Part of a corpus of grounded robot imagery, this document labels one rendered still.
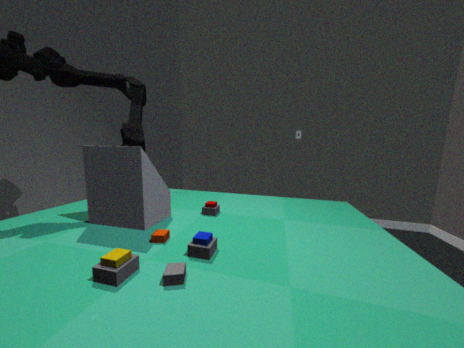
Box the orange block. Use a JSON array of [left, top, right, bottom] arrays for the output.
[[151, 229, 170, 244]]

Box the blue button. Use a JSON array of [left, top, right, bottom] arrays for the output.
[[188, 231, 217, 260]]

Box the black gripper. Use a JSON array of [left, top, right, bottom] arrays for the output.
[[0, 41, 24, 81]]

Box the red button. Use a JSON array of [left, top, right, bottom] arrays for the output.
[[202, 201, 220, 216]]

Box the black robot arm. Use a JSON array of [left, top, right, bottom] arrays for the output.
[[1, 31, 146, 152]]

